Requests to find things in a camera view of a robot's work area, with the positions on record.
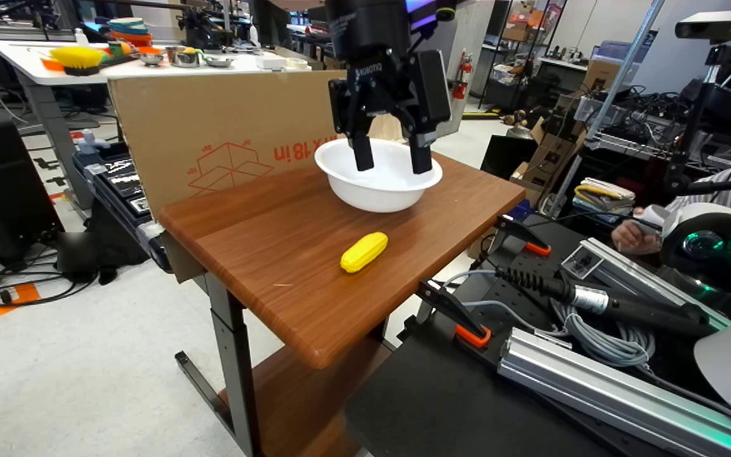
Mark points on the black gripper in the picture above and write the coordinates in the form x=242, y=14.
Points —
x=382, y=84

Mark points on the yellow banana toy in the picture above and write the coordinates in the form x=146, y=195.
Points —
x=363, y=252

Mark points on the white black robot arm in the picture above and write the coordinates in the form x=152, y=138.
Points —
x=374, y=26

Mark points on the white plastic basin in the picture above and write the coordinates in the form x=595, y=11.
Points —
x=382, y=195

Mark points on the operator bare hand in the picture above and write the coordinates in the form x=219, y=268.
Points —
x=636, y=239

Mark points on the red fire extinguisher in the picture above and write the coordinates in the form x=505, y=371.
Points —
x=462, y=80

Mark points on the stacked cardboard boxes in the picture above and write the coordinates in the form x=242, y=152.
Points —
x=551, y=155

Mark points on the brown cardboard panel red print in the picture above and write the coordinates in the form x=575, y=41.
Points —
x=214, y=117

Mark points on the grey bowl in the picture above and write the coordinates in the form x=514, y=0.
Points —
x=219, y=59

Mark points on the folded yellow cloth stack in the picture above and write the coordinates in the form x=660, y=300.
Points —
x=605, y=195

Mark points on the blue metal pole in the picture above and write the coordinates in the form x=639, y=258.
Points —
x=623, y=72

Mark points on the black tray with electronics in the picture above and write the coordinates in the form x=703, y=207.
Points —
x=125, y=191

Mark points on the orange teal stacked container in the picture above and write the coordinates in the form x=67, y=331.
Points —
x=127, y=31

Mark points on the white device green lenses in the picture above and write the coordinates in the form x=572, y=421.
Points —
x=679, y=221

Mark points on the black tripod stand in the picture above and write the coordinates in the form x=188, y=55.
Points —
x=703, y=111

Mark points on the black bag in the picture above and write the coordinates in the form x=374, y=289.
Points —
x=103, y=244

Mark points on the yellow brush toy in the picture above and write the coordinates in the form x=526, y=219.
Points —
x=77, y=56

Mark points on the white background desk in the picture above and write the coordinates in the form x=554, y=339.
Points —
x=35, y=64

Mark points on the large aluminium rail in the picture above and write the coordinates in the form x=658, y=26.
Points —
x=603, y=389

